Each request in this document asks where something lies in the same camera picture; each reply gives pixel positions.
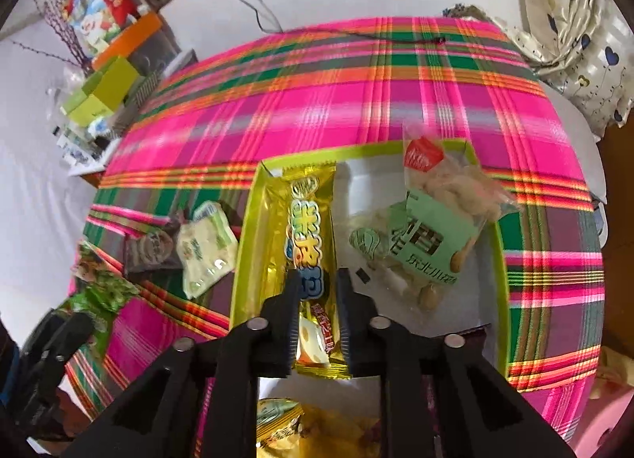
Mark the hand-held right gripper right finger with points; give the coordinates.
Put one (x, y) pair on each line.
(345, 324)

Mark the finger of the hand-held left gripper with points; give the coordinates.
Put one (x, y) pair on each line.
(69, 334)

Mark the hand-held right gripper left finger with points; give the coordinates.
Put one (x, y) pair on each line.
(293, 324)

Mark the clear snack packet green label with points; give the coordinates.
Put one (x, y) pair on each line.
(365, 240)

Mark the yellow snack bar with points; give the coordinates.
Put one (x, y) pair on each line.
(309, 220)
(277, 418)

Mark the yellow snack bag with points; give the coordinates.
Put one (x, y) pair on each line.
(342, 431)

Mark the green peanut snack packet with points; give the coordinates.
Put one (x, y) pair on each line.
(431, 240)

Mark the white box with yellow-green rim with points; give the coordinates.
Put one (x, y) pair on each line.
(359, 185)

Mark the clear snack packet red label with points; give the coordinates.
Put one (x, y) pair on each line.
(455, 180)

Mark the shiny green snack packet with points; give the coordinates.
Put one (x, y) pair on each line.
(99, 284)

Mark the pale green snack packet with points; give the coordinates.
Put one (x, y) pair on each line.
(208, 245)

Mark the brown snack packet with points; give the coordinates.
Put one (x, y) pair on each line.
(151, 247)

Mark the white side table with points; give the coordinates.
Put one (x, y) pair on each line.
(86, 168)

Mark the group of small bottles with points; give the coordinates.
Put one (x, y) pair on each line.
(81, 141)

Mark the yellow-green cardboard box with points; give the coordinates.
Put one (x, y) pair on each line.
(106, 89)

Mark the pink chair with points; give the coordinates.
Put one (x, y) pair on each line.
(609, 428)

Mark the clear plastic drawer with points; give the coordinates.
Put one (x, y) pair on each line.
(156, 54)

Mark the grey pillow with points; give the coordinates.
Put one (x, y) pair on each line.
(579, 141)

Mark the orange box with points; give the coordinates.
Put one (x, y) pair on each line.
(129, 39)

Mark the purple flower branches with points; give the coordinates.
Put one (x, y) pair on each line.
(64, 27)

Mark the colourful cartoon gift box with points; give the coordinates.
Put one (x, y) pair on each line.
(96, 7)

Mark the floral bedding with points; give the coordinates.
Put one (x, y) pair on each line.
(495, 22)

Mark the heart print curtain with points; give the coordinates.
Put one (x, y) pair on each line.
(579, 27)

